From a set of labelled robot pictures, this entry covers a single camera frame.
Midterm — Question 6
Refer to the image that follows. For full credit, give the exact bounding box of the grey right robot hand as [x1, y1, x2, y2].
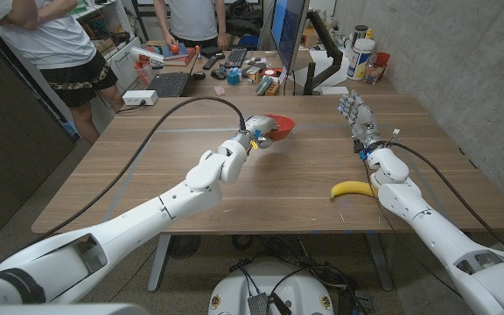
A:
[338, 89, 387, 155]

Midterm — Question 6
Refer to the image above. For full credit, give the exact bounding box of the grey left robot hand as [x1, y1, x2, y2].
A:
[234, 114, 279, 151]

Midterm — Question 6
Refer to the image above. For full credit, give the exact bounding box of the red bowl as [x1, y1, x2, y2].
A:
[263, 114, 297, 142]

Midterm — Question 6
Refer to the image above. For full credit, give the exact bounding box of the yellow toy banana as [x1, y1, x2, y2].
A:
[330, 180, 379, 201]

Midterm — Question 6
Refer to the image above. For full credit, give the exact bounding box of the clear glass jar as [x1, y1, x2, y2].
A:
[364, 59, 387, 85]

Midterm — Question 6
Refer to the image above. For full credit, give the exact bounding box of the white canister blue label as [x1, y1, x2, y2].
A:
[346, 38, 376, 81]

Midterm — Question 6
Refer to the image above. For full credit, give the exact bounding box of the white paper box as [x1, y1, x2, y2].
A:
[308, 47, 352, 88]

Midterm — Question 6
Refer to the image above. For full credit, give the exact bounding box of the black keyboard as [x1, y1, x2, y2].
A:
[223, 47, 249, 69]

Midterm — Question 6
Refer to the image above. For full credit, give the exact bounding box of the black laptop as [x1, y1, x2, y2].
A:
[145, 45, 201, 98]

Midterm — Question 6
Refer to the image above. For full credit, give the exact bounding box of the black computer monitor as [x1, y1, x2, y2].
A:
[269, 0, 311, 74]

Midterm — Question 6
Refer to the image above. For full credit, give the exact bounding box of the stack of books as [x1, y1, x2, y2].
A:
[159, 42, 197, 67]

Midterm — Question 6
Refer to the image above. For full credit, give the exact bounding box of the black backpack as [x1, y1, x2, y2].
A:
[225, 0, 262, 39]

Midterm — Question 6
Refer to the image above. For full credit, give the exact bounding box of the white power strip box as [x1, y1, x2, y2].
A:
[122, 89, 159, 107]

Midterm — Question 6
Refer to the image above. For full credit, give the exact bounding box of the person in grey t-shirt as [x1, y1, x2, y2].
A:
[153, 0, 231, 52]

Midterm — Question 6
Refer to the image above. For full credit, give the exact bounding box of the white silver roll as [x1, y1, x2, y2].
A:
[129, 45, 165, 69]

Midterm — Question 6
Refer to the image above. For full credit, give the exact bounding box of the black round floor fan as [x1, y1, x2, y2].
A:
[167, 234, 202, 261]

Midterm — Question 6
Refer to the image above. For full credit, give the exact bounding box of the grey table leg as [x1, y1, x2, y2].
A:
[364, 232, 394, 292]
[147, 234, 172, 293]

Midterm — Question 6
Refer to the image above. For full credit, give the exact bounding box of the white shelf unit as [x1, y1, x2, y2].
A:
[70, 0, 144, 91]

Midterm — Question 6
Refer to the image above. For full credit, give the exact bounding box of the white robot torso base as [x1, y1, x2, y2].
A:
[207, 261, 335, 315]

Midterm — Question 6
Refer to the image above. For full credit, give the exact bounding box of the person in black shorts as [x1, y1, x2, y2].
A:
[0, 0, 126, 145]

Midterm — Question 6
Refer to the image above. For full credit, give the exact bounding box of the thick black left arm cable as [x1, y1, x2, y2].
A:
[13, 95, 248, 257]

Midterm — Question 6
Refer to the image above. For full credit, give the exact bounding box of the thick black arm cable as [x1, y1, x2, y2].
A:
[385, 142, 504, 256]
[13, 95, 248, 257]

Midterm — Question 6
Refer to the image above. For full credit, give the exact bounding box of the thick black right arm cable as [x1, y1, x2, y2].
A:
[385, 142, 504, 256]

